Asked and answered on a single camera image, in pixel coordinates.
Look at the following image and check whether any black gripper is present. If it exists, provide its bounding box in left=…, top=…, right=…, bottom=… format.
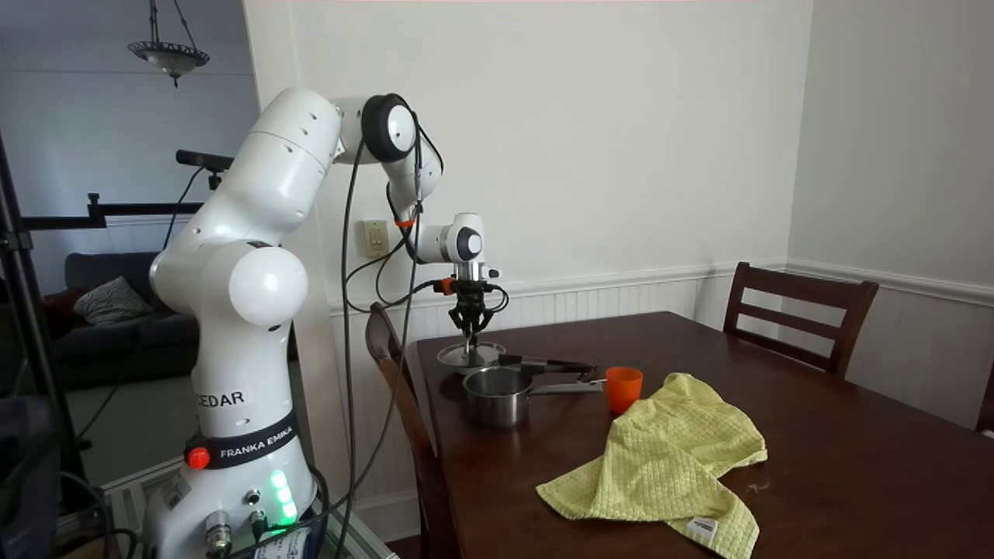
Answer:
left=445, top=275, right=512, bottom=345

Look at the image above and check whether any glass pot lid steel rim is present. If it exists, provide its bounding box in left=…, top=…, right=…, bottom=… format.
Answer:
left=436, top=340, right=502, bottom=365

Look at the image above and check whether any steel saucepan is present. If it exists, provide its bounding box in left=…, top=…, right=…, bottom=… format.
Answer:
left=461, top=365, right=606, bottom=432

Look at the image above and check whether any dark wooden curved-top chair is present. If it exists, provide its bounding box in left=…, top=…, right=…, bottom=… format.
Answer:
left=359, top=301, right=461, bottom=559

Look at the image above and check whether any orange plastic cup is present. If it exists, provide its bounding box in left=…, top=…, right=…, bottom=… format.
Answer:
left=604, top=364, right=647, bottom=419

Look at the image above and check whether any yellow-green towel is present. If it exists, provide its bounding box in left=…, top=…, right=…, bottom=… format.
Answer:
left=533, top=370, right=769, bottom=559

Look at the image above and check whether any dark wooden slat-back chair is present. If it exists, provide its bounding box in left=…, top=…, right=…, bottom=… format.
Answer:
left=720, top=262, right=882, bottom=383

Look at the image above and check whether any dark grey sofa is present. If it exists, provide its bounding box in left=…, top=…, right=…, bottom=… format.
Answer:
left=42, top=247, right=202, bottom=395

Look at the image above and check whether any grey sofa pillow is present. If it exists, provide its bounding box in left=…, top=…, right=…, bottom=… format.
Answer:
left=68, top=272, right=158, bottom=328

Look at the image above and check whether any hanging ceiling lamp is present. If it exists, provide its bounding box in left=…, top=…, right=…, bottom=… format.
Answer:
left=124, top=0, right=213, bottom=89

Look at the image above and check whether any black boom stand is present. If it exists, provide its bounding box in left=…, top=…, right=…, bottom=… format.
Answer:
left=0, top=134, right=236, bottom=522

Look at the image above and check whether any black handled kitchen tool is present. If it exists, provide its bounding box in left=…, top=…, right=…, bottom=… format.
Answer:
left=495, top=353, right=604, bottom=380

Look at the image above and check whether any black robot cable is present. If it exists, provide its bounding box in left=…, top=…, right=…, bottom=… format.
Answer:
left=333, top=96, right=449, bottom=548

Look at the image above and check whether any beige wall light switch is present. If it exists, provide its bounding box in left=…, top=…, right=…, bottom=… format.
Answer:
left=355, top=218, right=393, bottom=262

